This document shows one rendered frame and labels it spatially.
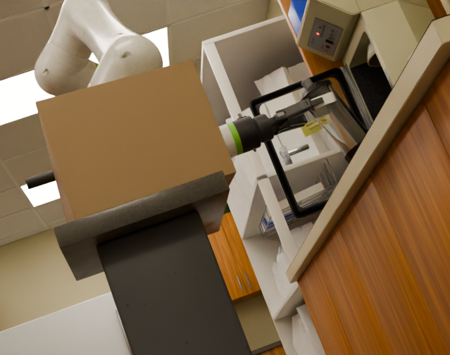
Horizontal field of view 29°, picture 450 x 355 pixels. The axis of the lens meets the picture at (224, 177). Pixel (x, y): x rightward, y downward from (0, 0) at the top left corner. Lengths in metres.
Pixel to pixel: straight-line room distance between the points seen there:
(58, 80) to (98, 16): 0.24
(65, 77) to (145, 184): 0.69
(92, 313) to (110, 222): 5.60
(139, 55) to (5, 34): 2.75
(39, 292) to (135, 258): 6.34
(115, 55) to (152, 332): 0.59
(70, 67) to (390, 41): 0.86
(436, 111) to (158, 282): 0.58
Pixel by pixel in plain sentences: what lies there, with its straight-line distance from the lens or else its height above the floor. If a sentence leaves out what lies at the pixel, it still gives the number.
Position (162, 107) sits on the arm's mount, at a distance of 1.68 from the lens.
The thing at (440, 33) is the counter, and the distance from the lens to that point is 1.31.
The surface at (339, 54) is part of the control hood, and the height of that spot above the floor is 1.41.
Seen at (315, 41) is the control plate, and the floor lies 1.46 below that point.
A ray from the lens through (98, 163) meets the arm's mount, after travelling 1.63.
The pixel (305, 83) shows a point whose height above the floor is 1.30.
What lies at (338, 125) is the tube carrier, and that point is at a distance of 2.42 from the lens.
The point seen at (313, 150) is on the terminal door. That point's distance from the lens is 2.67.
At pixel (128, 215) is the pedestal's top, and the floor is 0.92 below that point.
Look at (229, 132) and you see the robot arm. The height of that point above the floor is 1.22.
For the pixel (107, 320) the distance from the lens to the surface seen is 7.15.
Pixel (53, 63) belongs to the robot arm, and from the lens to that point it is 2.25.
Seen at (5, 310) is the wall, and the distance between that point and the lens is 7.98.
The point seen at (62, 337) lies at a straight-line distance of 7.17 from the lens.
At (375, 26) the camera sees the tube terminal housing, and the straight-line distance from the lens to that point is 2.48.
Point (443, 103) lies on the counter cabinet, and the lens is 1.45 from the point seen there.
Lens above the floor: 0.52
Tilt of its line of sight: 15 degrees up
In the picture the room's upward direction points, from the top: 21 degrees counter-clockwise
